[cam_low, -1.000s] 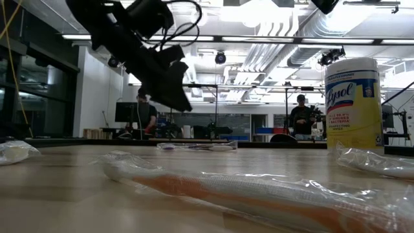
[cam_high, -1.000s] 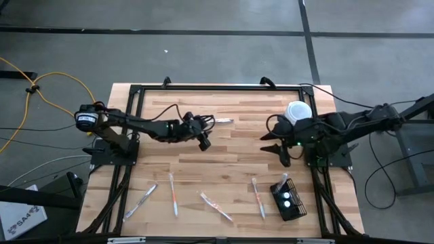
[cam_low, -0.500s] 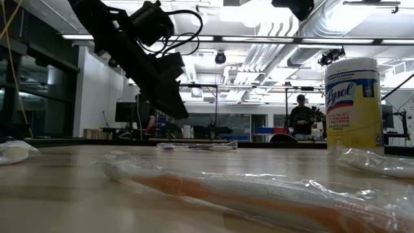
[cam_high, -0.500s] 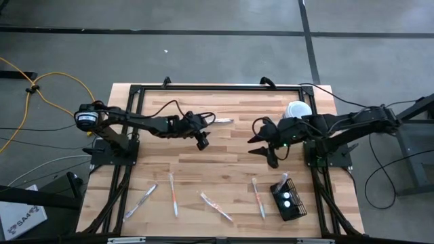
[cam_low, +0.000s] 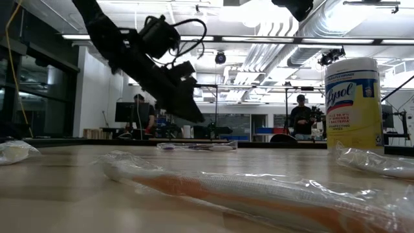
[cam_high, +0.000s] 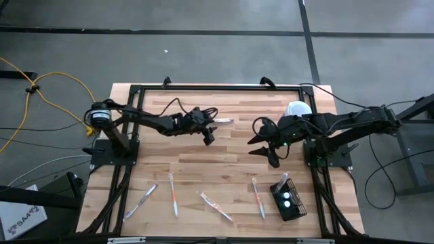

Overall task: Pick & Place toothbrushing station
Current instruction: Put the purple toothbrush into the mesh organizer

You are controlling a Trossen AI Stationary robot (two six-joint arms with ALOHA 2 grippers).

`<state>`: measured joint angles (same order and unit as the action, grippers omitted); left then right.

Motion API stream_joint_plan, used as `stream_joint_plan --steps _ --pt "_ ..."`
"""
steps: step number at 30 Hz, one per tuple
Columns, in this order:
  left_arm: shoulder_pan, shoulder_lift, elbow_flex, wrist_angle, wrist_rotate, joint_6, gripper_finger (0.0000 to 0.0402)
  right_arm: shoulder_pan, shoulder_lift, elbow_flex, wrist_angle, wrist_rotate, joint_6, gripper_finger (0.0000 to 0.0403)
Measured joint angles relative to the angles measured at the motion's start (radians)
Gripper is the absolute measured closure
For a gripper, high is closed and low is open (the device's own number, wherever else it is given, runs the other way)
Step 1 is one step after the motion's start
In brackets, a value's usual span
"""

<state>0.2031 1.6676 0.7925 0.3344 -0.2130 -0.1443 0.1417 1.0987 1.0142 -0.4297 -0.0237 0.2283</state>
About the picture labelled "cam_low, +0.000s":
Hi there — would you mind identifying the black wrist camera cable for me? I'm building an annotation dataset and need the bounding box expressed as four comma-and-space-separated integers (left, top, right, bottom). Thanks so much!
147, 17, 208, 67

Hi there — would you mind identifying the purple toothbrush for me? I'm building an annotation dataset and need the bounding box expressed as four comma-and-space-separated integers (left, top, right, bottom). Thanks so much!
156, 140, 239, 153

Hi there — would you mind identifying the black computer monitor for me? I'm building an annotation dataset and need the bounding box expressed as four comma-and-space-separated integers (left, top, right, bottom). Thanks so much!
114, 102, 151, 130

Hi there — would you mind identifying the yellow extension cable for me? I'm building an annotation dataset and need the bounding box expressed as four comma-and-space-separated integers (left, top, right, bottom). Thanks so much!
5, 0, 35, 139

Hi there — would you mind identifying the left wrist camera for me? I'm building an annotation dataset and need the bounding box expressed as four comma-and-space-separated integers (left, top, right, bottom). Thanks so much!
138, 14, 181, 60

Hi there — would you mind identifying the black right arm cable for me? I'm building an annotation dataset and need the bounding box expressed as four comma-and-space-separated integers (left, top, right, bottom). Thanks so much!
380, 75, 414, 102

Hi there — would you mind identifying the silver ventilation duct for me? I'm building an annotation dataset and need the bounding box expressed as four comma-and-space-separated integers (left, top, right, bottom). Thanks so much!
286, 0, 360, 68

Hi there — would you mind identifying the black monitor on stand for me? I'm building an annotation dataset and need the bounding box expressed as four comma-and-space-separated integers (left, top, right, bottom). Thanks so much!
381, 104, 412, 146

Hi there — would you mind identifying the yellow Lysol wipes canister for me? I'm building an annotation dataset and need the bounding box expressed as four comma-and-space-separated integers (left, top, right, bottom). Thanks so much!
324, 57, 386, 156

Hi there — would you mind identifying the black ceiling spotlight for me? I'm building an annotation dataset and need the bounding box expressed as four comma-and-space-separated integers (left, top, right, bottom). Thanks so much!
214, 50, 227, 65

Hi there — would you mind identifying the black aluminium table frame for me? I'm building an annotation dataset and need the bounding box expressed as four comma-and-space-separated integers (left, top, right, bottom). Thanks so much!
0, 135, 414, 158

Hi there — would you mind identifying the orange toothbrush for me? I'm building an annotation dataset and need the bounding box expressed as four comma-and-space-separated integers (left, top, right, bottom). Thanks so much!
334, 140, 414, 181
95, 150, 414, 233
0, 139, 42, 166

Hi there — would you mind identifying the black beam with light strips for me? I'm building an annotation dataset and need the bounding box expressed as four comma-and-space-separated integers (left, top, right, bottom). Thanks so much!
56, 33, 414, 46

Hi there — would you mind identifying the black ceiling camera cluster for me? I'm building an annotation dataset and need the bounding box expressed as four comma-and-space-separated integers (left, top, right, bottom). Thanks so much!
318, 46, 347, 67

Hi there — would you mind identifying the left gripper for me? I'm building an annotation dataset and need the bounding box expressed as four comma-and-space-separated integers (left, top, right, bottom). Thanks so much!
129, 54, 206, 124

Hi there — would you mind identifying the person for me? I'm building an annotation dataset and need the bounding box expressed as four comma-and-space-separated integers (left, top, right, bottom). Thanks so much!
289, 93, 320, 140
131, 93, 157, 139

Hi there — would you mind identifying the black chair back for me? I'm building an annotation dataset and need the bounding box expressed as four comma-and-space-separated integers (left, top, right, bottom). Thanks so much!
269, 133, 298, 144

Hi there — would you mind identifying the black background rig frame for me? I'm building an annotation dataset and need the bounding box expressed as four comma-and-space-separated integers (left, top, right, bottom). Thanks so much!
193, 83, 326, 140

